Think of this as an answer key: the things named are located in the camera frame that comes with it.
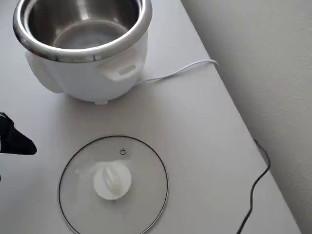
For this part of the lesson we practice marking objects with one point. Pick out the white electric rice cooker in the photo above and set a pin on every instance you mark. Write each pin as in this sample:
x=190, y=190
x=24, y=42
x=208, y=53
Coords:
x=85, y=78

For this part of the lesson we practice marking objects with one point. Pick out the glass lid with white knob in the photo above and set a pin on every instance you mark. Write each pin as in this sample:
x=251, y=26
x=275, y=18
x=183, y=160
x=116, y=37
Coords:
x=112, y=180

